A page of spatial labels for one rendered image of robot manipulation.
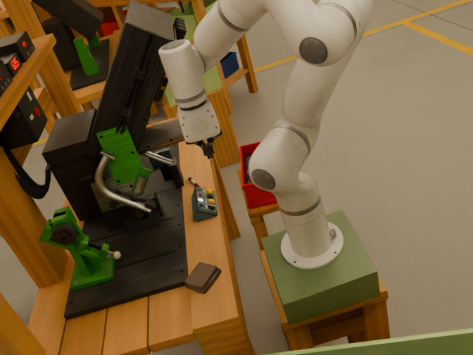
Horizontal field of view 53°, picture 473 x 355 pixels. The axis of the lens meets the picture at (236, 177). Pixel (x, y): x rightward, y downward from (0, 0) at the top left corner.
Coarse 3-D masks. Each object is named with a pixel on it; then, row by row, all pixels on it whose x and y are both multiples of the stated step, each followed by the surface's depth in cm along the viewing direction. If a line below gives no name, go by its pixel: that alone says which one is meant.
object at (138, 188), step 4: (140, 176) 174; (144, 176) 176; (140, 180) 174; (144, 180) 174; (136, 184) 174; (140, 184) 174; (144, 184) 175; (136, 188) 174; (140, 188) 175; (132, 192) 175; (136, 192) 175; (140, 192) 176; (136, 196) 175; (140, 196) 176
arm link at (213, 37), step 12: (216, 12) 99; (204, 24) 103; (216, 24) 100; (228, 24) 98; (204, 36) 104; (216, 36) 102; (228, 36) 101; (240, 36) 102; (192, 48) 122; (204, 48) 106; (216, 48) 105; (228, 48) 106; (204, 60) 122; (216, 60) 123
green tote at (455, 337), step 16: (416, 336) 109; (432, 336) 108; (448, 336) 108; (464, 336) 108; (288, 352) 114; (304, 352) 113; (320, 352) 113; (336, 352) 112; (352, 352) 112; (368, 352) 112; (384, 352) 112; (400, 352) 112; (416, 352) 112; (432, 352) 111; (448, 352) 111; (464, 352) 111
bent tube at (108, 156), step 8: (104, 152) 169; (104, 160) 170; (96, 168) 172; (104, 168) 172; (96, 176) 172; (96, 184) 173; (104, 184) 174; (104, 192) 174; (112, 192) 175; (112, 200) 176; (120, 200) 175; (128, 200) 176; (136, 208) 177; (144, 208) 177
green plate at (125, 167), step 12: (108, 132) 171; (108, 144) 172; (120, 144) 173; (132, 144) 173; (120, 156) 174; (132, 156) 174; (120, 168) 175; (132, 168) 176; (120, 180) 177; (132, 180) 177
